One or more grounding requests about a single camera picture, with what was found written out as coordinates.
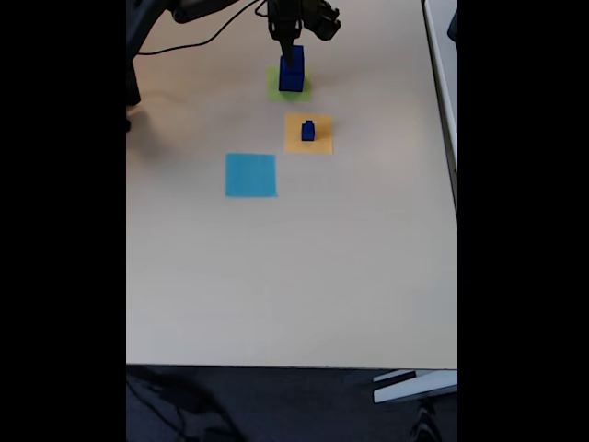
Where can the large blue cube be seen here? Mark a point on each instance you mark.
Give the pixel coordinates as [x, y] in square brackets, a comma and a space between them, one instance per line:
[299, 60]

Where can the largest blue cube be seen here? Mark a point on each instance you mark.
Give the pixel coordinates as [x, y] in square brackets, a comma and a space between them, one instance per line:
[290, 83]

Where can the small blue cube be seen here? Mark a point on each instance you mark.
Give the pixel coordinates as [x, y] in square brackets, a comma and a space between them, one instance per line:
[308, 133]

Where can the green paper square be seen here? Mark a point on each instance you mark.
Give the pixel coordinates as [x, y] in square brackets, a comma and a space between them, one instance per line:
[273, 94]

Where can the orange paper square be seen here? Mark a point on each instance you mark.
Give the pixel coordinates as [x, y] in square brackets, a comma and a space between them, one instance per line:
[294, 143]

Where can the blue paper square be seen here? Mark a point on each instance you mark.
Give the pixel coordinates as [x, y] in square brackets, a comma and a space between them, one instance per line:
[250, 177]

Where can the white adjacent table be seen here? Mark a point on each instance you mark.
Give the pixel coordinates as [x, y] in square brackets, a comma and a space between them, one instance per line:
[444, 55]

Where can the dark object on adjacent table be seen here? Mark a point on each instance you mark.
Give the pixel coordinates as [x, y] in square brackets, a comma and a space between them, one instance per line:
[454, 27]

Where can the white table foot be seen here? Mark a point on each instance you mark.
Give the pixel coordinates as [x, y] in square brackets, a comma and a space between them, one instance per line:
[414, 387]

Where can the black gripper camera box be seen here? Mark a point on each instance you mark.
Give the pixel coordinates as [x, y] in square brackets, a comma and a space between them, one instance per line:
[326, 20]

